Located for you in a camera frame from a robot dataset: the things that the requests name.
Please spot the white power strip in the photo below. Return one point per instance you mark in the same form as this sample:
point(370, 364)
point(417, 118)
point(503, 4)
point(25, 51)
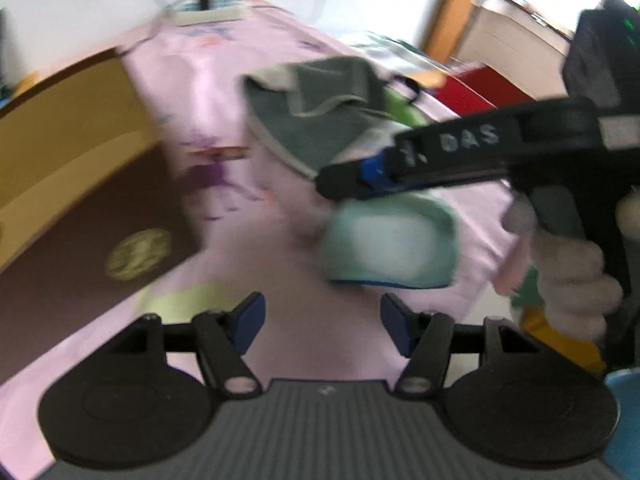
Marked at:
point(237, 12)

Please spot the red box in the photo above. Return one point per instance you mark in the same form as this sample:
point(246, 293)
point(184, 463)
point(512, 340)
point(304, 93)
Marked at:
point(475, 87)

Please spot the mint green soft item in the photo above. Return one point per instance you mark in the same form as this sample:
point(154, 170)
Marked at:
point(402, 241)

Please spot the finger of the black blue-taped right gripper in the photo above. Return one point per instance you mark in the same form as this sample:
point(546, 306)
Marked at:
point(377, 175)

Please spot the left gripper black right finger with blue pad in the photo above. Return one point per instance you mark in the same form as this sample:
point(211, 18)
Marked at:
point(423, 339)

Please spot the blue bowl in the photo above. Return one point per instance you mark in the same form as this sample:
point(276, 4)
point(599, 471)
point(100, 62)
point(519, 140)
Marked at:
point(623, 452)

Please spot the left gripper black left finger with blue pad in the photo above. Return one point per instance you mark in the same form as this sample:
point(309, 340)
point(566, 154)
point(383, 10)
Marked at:
point(222, 339)

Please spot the wooden door frame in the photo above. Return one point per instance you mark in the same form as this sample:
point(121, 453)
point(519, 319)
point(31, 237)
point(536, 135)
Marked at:
point(445, 28)

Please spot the black camera device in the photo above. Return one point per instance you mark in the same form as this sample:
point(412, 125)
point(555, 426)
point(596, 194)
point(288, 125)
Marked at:
point(602, 63)

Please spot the white gloved hand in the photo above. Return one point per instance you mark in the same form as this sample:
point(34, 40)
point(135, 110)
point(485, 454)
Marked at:
point(577, 294)

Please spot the stack of magazines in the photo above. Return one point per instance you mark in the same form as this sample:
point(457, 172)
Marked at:
point(394, 55)

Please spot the yellow soft item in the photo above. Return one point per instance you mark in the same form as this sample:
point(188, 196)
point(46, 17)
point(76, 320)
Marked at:
point(584, 354)

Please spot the green plush toy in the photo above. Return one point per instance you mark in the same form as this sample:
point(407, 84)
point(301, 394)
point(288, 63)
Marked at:
point(402, 106)

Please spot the grey cloth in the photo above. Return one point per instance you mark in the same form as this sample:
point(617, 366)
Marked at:
point(301, 117)

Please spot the pink patterned table cover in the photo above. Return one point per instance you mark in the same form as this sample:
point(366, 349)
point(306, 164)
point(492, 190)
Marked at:
point(254, 239)

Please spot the brown and gold box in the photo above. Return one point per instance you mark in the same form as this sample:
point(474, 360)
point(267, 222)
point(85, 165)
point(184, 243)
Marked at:
point(90, 212)

